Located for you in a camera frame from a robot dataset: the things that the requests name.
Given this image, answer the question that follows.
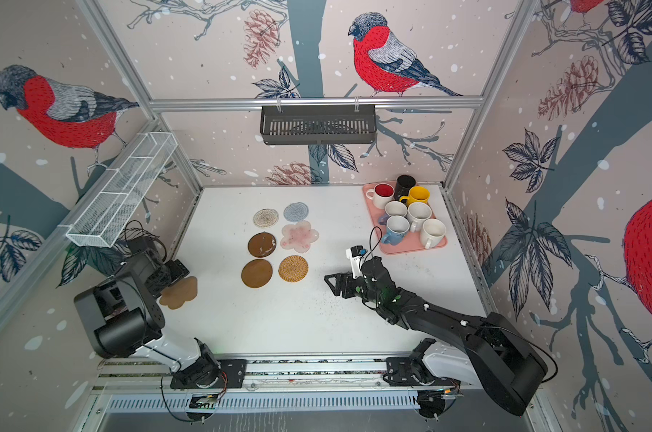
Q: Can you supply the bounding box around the beige woven round coaster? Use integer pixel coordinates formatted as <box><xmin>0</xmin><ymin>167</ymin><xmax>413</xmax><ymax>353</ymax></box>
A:
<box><xmin>252</xmin><ymin>209</ymin><xmax>279</xmax><ymax>228</ymax></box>

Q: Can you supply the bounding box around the rattan woven round coaster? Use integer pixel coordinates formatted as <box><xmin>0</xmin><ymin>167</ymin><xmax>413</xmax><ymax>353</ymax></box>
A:
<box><xmin>278</xmin><ymin>256</ymin><xmax>309</xmax><ymax>283</ymax></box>

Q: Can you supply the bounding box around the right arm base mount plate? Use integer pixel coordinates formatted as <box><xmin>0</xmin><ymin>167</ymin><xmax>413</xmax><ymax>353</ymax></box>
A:
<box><xmin>382</xmin><ymin>357</ymin><xmax>460</xmax><ymax>388</ymax></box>

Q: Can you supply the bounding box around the white mesh wire shelf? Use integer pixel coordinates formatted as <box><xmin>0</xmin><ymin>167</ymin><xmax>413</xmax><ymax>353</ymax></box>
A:
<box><xmin>66</xmin><ymin>131</ymin><xmax>178</xmax><ymax>248</ymax></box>

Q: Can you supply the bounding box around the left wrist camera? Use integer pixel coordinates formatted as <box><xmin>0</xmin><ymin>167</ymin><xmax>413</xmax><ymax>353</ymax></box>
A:
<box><xmin>127</xmin><ymin>236</ymin><xmax>157</xmax><ymax>256</ymax></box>

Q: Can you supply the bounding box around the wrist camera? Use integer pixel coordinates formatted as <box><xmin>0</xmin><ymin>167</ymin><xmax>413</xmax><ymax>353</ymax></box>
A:
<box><xmin>127</xmin><ymin>236</ymin><xmax>157</xmax><ymax>256</ymax></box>
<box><xmin>346</xmin><ymin>246</ymin><xmax>367</xmax><ymax>278</ymax></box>

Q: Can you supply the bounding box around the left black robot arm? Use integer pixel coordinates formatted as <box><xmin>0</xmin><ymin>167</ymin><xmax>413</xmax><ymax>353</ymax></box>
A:
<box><xmin>74</xmin><ymin>250</ymin><xmax>227</xmax><ymax>389</ymax></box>

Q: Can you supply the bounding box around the small white cup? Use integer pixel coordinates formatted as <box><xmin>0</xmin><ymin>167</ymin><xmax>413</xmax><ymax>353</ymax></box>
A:
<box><xmin>385</xmin><ymin>201</ymin><xmax>408</xmax><ymax>218</ymax></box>

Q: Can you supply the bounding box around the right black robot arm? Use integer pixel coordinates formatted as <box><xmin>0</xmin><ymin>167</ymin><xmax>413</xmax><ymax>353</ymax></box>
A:
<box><xmin>324</xmin><ymin>257</ymin><xmax>550</xmax><ymax>416</ymax></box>

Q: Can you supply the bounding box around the yellow mug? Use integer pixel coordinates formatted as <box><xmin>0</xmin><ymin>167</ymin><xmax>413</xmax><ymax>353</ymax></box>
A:
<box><xmin>399</xmin><ymin>186</ymin><xmax>430</xmax><ymax>207</ymax></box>

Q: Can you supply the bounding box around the blue woven round coaster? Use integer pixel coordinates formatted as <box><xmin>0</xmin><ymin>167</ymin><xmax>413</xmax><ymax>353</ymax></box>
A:
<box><xmin>284</xmin><ymin>202</ymin><xmax>309</xmax><ymax>222</ymax></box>

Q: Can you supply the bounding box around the black hanging wire basket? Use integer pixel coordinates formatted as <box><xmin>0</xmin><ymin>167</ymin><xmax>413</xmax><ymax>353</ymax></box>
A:
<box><xmin>259</xmin><ymin>104</ymin><xmax>378</xmax><ymax>146</ymax></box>

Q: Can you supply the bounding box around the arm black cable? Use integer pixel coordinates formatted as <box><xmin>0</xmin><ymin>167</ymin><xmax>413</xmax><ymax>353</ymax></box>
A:
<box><xmin>121</xmin><ymin>220</ymin><xmax>169</xmax><ymax>260</ymax></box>
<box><xmin>360</xmin><ymin>225</ymin><xmax>385</xmax><ymax>266</ymax></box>

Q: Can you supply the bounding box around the aluminium front rail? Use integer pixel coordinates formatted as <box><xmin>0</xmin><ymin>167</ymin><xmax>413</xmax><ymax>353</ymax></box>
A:
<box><xmin>90</xmin><ymin>352</ymin><xmax>543</xmax><ymax>393</ymax></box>

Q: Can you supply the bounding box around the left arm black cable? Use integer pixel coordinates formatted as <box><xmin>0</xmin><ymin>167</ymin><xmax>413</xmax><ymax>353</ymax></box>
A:
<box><xmin>121</xmin><ymin>220</ymin><xmax>169</xmax><ymax>260</ymax></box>

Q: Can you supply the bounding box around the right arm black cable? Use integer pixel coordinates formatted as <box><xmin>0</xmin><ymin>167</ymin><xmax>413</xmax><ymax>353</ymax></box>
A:
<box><xmin>360</xmin><ymin>225</ymin><xmax>385</xmax><ymax>266</ymax></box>

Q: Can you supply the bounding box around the black mug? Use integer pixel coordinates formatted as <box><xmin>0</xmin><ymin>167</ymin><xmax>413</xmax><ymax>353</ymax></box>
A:
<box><xmin>394</xmin><ymin>175</ymin><xmax>416</xmax><ymax>201</ymax></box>

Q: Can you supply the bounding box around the pink flower resin coaster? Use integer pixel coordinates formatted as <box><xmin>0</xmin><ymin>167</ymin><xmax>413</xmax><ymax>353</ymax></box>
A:
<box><xmin>280</xmin><ymin>221</ymin><xmax>320</xmax><ymax>254</ymax></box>

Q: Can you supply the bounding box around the light blue mug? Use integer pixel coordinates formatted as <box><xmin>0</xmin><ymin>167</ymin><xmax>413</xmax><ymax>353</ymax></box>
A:
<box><xmin>381</xmin><ymin>215</ymin><xmax>411</xmax><ymax>246</ymax></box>

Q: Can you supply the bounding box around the brown wooden round coaster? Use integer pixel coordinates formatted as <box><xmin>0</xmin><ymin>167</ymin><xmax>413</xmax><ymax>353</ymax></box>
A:
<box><xmin>241</xmin><ymin>258</ymin><xmax>273</xmax><ymax>289</ymax></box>

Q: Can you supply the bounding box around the white mug red inside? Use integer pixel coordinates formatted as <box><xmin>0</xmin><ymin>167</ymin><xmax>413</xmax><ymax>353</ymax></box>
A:
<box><xmin>365</xmin><ymin>183</ymin><xmax>394</xmax><ymax>209</ymax></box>

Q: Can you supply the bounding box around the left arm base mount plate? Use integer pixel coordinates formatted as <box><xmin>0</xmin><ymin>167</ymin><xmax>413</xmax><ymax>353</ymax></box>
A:
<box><xmin>170</xmin><ymin>357</ymin><xmax>248</xmax><ymax>390</ymax></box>

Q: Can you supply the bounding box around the pink rectangular tray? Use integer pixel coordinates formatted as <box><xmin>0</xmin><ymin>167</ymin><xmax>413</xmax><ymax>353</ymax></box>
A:
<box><xmin>361</xmin><ymin>183</ymin><xmax>452</xmax><ymax>255</ymax></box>

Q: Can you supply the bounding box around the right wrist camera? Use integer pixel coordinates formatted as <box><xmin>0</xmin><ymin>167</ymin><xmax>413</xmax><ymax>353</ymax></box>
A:
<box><xmin>346</xmin><ymin>246</ymin><xmax>367</xmax><ymax>278</ymax></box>

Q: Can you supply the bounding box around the dark brown scratched round coaster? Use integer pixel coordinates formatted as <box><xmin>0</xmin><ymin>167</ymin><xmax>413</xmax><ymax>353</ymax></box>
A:
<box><xmin>248</xmin><ymin>232</ymin><xmax>277</xmax><ymax>258</ymax></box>

